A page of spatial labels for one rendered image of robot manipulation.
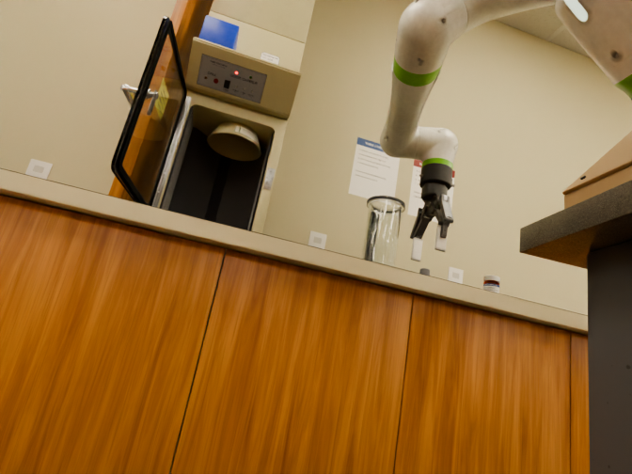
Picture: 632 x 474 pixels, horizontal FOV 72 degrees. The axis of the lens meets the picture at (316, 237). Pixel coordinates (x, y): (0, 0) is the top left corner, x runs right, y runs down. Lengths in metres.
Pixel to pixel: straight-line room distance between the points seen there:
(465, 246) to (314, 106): 0.91
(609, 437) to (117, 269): 0.84
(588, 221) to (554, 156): 1.93
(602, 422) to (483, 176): 1.68
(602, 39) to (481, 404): 0.78
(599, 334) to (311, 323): 0.55
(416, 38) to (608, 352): 0.70
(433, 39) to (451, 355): 0.70
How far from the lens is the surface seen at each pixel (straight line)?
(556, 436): 1.28
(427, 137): 1.37
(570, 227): 0.65
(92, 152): 1.83
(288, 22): 1.63
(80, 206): 0.97
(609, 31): 0.75
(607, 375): 0.66
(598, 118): 2.89
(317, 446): 0.99
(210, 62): 1.38
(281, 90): 1.38
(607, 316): 0.67
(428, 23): 1.02
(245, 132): 1.40
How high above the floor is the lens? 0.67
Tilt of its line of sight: 17 degrees up
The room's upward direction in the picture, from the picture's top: 11 degrees clockwise
